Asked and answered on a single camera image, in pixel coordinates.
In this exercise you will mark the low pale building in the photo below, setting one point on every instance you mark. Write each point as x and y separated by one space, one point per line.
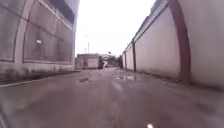
89 62

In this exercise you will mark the brown dirt road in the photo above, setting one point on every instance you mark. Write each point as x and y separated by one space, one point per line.
110 100

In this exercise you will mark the raised concrete verge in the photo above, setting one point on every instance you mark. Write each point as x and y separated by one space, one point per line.
20 78

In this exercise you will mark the pole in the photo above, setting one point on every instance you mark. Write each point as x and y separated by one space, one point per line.
85 45

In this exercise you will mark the grey concrete building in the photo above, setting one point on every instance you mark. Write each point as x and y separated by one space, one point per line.
40 33

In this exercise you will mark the puddle of water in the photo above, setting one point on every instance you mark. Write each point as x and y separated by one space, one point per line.
125 77

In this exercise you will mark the robot's own part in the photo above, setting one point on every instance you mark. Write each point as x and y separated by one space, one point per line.
150 126

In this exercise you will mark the pale wall with red pillars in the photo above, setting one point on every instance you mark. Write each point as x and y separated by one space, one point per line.
156 46

